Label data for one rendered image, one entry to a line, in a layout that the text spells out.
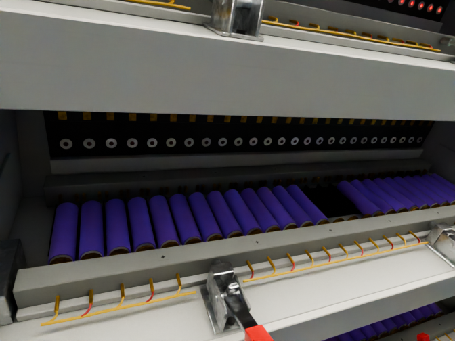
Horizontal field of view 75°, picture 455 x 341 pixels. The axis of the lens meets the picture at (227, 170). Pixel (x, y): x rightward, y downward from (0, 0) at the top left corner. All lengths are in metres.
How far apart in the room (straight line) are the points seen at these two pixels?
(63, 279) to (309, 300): 0.19
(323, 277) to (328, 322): 0.04
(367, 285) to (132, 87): 0.26
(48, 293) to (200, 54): 0.18
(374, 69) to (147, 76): 0.16
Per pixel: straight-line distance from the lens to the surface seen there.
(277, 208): 0.32
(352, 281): 0.31
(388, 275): 0.34
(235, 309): 0.22
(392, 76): 0.26
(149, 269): 0.24
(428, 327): 0.57
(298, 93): 0.21
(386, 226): 0.36
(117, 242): 0.26
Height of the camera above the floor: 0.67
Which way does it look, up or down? 11 degrees down
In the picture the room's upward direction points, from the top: 2 degrees clockwise
